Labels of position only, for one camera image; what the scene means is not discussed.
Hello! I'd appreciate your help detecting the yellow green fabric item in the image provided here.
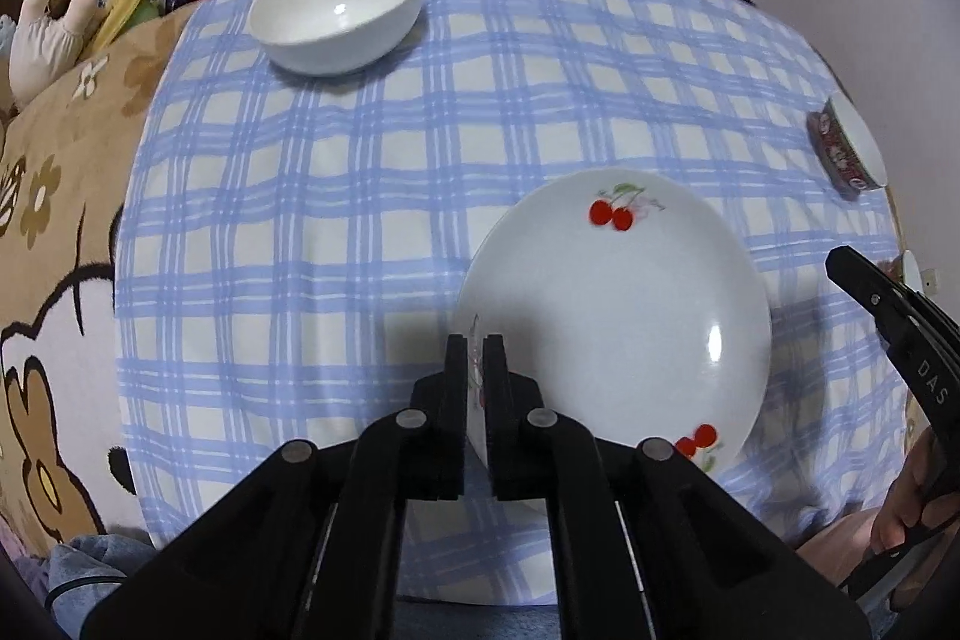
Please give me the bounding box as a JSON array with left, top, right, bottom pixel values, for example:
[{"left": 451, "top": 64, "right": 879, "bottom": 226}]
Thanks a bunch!
[{"left": 94, "top": 0, "right": 162, "bottom": 52}]

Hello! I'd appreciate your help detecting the person's right hand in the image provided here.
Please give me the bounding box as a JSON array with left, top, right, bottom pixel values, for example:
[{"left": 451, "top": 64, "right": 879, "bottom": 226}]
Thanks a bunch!
[{"left": 874, "top": 430, "right": 938, "bottom": 555}]

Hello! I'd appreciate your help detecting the pink plush doll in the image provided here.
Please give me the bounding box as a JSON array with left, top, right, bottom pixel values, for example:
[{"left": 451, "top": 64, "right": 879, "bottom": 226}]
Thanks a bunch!
[{"left": 7, "top": 0, "right": 98, "bottom": 105}]

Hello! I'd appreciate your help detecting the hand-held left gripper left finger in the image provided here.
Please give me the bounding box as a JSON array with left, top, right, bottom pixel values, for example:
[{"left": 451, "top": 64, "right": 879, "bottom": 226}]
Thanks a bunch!
[{"left": 79, "top": 332, "right": 470, "bottom": 640}]

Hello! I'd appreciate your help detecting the person's pink clothing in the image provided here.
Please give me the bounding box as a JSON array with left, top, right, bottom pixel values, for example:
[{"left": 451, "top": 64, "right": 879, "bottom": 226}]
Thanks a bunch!
[{"left": 787, "top": 505, "right": 960, "bottom": 640}]

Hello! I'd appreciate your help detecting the grey blue denim garment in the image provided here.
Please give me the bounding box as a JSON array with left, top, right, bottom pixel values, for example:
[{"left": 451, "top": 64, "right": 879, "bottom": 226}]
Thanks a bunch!
[{"left": 15, "top": 531, "right": 162, "bottom": 640}]

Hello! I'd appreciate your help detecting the brown floral blanket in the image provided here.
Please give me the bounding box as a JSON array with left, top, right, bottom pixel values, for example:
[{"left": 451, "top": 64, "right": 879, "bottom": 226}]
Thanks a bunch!
[{"left": 0, "top": 0, "right": 200, "bottom": 551}]

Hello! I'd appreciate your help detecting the blue plaid cloth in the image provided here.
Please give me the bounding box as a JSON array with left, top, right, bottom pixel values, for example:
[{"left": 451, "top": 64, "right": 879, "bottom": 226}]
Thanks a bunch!
[{"left": 112, "top": 0, "right": 912, "bottom": 611}]

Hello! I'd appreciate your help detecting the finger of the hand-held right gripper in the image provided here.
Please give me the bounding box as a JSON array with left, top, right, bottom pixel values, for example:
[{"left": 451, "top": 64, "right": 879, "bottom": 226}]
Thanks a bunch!
[{"left": 825, "top": 246, "right": 960, "bottom": 356}]

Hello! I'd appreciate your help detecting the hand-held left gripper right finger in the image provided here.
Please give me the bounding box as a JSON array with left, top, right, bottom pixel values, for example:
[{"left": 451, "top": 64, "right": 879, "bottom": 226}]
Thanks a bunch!
[{"left": 484, "top": 332, "right": 875, "bottom": 640}]

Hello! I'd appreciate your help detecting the thin black cable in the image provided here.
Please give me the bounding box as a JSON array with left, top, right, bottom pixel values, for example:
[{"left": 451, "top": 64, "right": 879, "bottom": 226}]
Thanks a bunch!
[{"left": 43, "top": 576, "right": 125, "bottom": 611}]

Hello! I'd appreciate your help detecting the plain white bowl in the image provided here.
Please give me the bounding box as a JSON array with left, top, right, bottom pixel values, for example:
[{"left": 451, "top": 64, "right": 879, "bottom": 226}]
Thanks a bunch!
[{"left": 249, "top": 0, "right": 426, "bottom": 77}]

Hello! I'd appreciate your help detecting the white cherry print plate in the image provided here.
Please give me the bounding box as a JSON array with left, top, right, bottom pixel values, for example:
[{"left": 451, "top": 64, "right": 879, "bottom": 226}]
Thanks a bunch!
[{"left": 454, "top": 166, "right": 773, "bottom": 513}]

